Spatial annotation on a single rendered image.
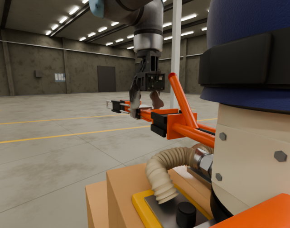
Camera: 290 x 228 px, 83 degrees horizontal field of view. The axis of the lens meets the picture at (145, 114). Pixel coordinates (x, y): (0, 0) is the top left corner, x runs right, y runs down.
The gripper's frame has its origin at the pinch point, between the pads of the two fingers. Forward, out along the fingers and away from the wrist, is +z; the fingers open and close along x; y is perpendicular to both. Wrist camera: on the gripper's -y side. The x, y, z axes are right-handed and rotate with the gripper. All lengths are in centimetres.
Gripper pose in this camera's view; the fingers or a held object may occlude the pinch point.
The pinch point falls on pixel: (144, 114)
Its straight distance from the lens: 57.2
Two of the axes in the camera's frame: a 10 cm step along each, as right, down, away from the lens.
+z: -0.1, 9.8, 1.8
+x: 9.1, -0.7, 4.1
